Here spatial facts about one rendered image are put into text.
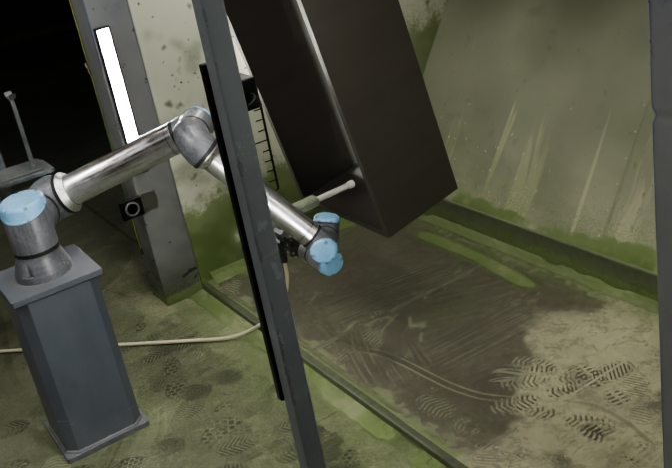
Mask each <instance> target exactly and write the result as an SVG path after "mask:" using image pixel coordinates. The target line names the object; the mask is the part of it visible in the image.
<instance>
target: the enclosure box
mask: <svg viewBox="0 0 672 468"><path fill-rule="evenodd" d="M224 4H225V9H226V13H227V18H228V22H229V27H230V29H231V32H232V34H233V37H234V39H235V41H236V44H237V46H238V49H239V51H240V53H241V56H242V58H243V60H244V63H245V65H246V68H247V70H248V72H249V75H250V76H254V77H255V79H256V84H257V89H258V94H259V98H260V101H261V103H262V106H263V108H264V110H265V113H266V115H267V117H268V120H269V122H270V125H271V127H272V129H273V132H274V134H275V136H276V139H277V141H278V144H279V146H280V148H281V151H282V153H283V155H284V158H285V160H286V163H287V165H288V167H289V170H290V172H291V174H292V177H293V179H294V182H295V184H296V186H297V189H298V191H299V193H300V196H301V198H302V199H304V198H306V197H309V196H311V195H314V196H316V197H317V196H319V195H321V194H324V193H326V192H328V191H330V190H332V189H335V188H337V187H339V186H341V185H343V184H346V182H348V181H350V180H353V181H354V182H355V187H354V188H352V189H347V190H345V191H343V192H341V193H338V194H336V195H334V196H332V197H330V198H327V199H325V200H323V201H321V202H319V203H320V205H319V206H321V207H320V208H321V209H324V210H326V211H328V212H330V213H334V214H337V215H338V216H339V217H342V218H344V219H346V220H349V221H351V222H353V223H355V224H358V225H360V226H362V227H365V228H367V229H369V230H371V231H374V232H376V233H378V234H380V235H383V236H385V237H387V238H390V237H392V236H393V235H395V234H396V233H397V232H399V231H400V230H401V229H403V228H404V227H406V226H407V225H408V224H410V223H411V222H412V221H414V220H415V219H417V218H418V217H419V216H421V215H422V214H424V213H425V212H426V211H428V210H429V209H430V208H432V207H433V206H435V205H436V204H437V203H439V202H440V201H441V200H443V199H444V198H446V197H447V196H448V195H450V194H451V193H453V192H454V191H455V190H457V189H458V187H457V183H456V180H455V177H454V174H453V171H452V168H451V164H450V161H449V158H448V155H447V152H446V149H445V145H444V142H443V139H442V136H441V133H440V130H439V127H438V123H437V120H436V117H435V114H434V111H433V108H432V104H431V101H430V98H429V95H428V92H427V89H426V85H425V82H424V79H423V76H422V73H421V70H420V66H419V63H418V60H417V57H416V54H415V51H414V47H413V44H412V41H411V38H410V35H409V32H408V28H407V25H406V22H405V19H404V16H403V13H402V9H401V6H400V3H399V0H224Z"/></svg>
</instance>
